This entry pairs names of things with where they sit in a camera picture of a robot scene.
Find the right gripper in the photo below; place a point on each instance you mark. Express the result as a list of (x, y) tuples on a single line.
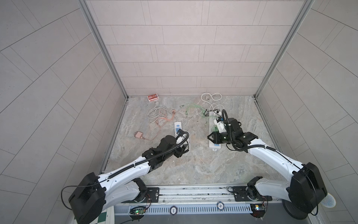
[(215, 138)]

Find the aluminium rail base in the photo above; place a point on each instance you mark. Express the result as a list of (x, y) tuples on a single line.
[(195, 199)]

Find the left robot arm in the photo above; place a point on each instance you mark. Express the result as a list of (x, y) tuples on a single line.
[(96, 193)]

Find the colourful white power strip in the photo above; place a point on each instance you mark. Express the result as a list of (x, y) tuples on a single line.
[(216, 128)]

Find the pink charger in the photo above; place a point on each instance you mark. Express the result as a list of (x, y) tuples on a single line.
[(138, 135)]

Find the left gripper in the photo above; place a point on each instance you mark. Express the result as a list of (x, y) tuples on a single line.
[(179, 151)]

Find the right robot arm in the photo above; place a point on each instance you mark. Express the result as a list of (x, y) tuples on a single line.
[(285, 173)]

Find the green white checkerboard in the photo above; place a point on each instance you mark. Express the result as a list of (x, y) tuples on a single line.
[(106, 218)]

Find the blue white power strip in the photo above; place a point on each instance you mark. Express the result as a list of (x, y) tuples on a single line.
[(177, 127)]

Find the red small box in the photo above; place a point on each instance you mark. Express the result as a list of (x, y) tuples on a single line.
[(152, 97)]

